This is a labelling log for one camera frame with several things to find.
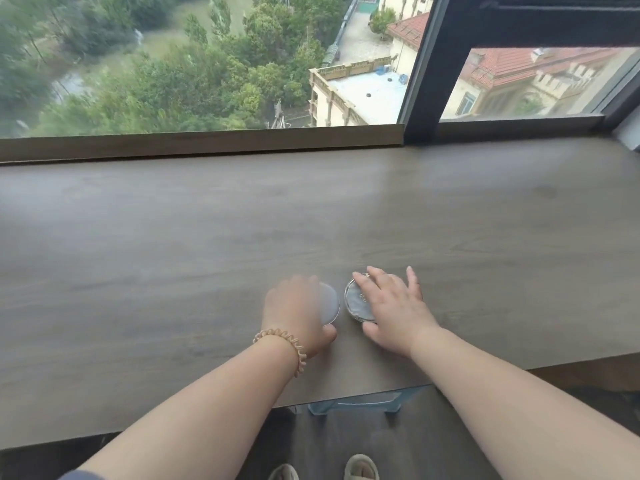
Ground person's left hand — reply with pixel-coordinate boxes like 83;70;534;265
262;275;338;359

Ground person's right hand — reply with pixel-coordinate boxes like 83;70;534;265
352;266;442;358

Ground grey round compact case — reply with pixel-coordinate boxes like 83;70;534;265
343;275;379;324

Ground translucent round lid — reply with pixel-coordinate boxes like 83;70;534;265
319;282;342;327

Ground person's right forearm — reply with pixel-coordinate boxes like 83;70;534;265
410;327;640;480

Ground person's left forearm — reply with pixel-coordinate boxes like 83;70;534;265
75;339;307;480

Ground light blue plastic stool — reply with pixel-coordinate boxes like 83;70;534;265
294;386;432;416

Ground beige flat roof building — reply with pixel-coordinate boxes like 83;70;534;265
308;55;411;128

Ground wooden window sill ledge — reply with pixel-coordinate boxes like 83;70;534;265
0;124;405;164

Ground red tiled roof building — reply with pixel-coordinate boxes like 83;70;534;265
440;47;640;120

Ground green trees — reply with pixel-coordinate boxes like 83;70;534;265
0;0;361;138

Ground beige spiral hair tie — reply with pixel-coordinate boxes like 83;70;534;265
252;328;307;380

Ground dark window frame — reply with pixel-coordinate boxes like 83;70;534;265
398;0;640;145

